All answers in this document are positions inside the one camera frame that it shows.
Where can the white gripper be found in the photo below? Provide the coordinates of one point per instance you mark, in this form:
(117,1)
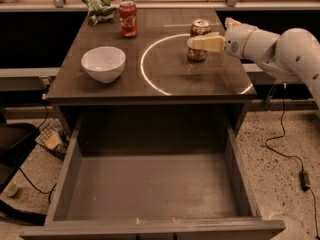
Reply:
(236,40)

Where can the orange soda can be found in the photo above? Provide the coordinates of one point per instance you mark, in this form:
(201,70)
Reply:
(199,28)

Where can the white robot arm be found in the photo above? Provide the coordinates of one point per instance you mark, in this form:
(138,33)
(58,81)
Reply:
(291,56)

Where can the red cola can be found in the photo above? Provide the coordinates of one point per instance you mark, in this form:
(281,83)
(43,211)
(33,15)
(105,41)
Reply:
(127,16)

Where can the white ceramic bowl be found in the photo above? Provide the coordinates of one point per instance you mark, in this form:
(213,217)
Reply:
(104,64)

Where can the green chip bag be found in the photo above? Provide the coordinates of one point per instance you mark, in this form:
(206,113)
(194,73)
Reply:
(99,11)

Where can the black chair base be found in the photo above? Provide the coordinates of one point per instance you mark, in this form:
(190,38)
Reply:
(17,140)

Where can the wire basket with items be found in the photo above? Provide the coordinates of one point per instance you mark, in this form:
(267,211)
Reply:
(53,139)

